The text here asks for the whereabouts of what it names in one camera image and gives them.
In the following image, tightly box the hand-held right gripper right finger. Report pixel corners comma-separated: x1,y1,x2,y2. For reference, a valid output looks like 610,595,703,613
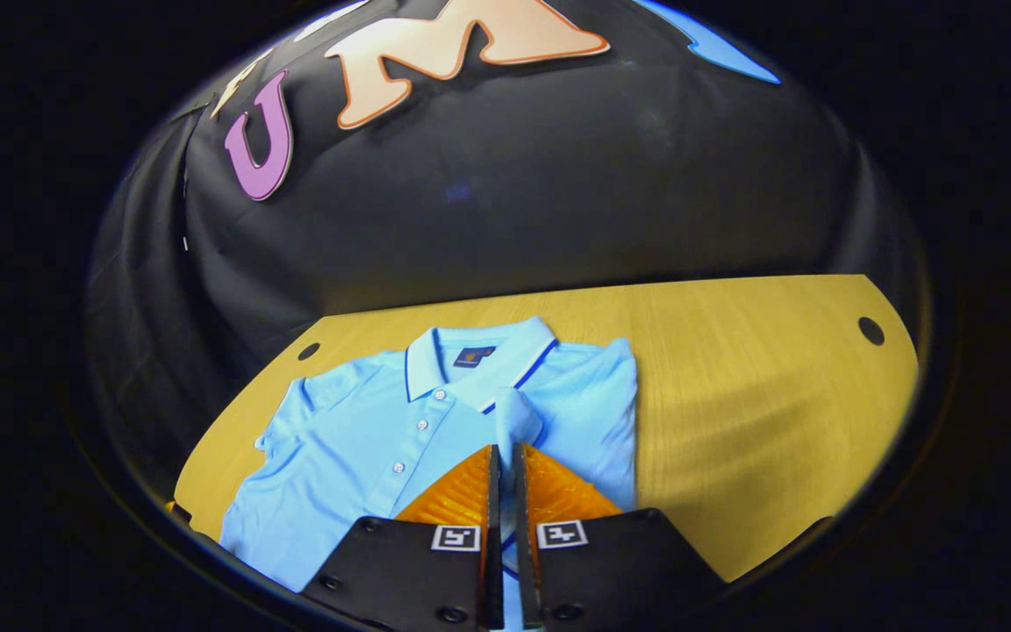
513,442,726,631

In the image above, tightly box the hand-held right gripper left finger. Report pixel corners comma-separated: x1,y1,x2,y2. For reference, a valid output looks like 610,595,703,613
299,443,505,632

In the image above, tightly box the light blue polo T-shirt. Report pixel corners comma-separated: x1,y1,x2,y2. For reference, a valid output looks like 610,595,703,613
219,316,640,632

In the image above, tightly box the black backdrop cloth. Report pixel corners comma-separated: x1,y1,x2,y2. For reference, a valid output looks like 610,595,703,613
84,0,932,510

